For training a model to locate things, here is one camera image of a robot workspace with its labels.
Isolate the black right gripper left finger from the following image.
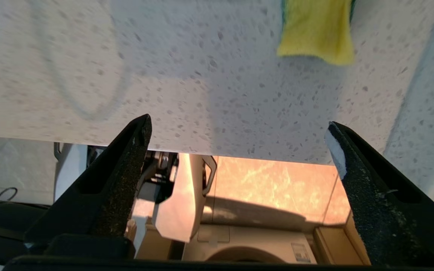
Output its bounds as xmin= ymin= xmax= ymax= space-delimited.
xmin=24 ymin=114 xmax=153 ymax=257

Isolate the yellow green sponge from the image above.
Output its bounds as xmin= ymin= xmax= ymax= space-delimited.
xmin=277 ymin=0 xmax=355 ymax=65

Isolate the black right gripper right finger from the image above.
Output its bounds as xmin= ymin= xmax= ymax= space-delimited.
xmin=324 ymin=121 xmax=434 ymax=267

